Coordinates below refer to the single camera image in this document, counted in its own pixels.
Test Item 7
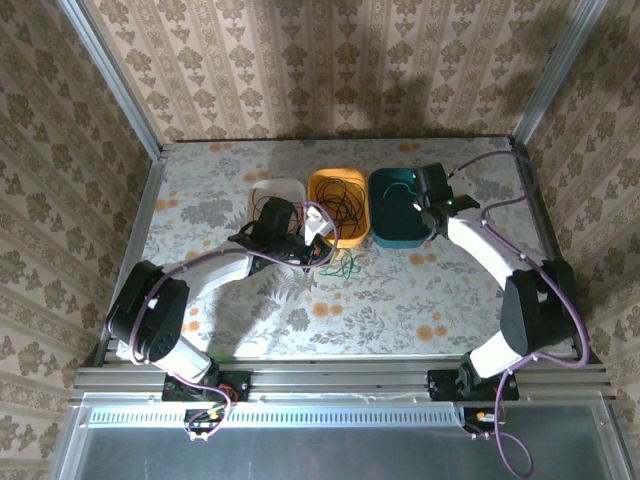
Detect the teal plastic tray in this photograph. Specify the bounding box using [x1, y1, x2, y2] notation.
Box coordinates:
[368, 167, 437, 250]

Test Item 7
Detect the slotted metal cable duct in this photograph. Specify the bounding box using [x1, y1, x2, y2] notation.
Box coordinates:
[85, 402, 467, 430]

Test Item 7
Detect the thin black cable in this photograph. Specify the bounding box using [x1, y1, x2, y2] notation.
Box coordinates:
[313, 178, 367, 240]

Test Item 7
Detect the aluminium frame post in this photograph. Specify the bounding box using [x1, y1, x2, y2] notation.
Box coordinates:
[58, 0, 165, 160]
[508, 0, 610, 152]

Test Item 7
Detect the black cable connector block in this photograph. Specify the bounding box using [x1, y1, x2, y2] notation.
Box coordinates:
[183, 408, 227, 442]
[462, 407, 502, 440]

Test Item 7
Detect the orange plastic tray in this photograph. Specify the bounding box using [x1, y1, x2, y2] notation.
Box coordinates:
[306, 168, 373, 249]

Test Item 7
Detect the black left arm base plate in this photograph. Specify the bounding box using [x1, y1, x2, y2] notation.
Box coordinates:
[161, 368, 251, 404]

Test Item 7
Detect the aluminium frame side rail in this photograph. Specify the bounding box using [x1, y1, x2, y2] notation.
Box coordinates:
[92, 155, 167, 369]
[508, 142, 599, 364]

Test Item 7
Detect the thin green cable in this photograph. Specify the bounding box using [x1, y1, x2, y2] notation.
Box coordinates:
[318, 248, 362, 280]
[381, 181, 420, 202]

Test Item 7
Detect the thin red cable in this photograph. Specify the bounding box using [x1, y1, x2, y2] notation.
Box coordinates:
[251, 191, 307, 222]

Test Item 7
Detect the white plastic tray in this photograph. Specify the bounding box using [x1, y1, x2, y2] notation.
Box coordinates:
[248, 177, 308, 227]

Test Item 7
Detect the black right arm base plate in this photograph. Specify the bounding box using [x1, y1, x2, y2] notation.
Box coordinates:
[427, 367, 521, 402]

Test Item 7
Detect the grey metal panel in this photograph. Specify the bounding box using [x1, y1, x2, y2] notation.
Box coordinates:
[48, 393, 639, 480]

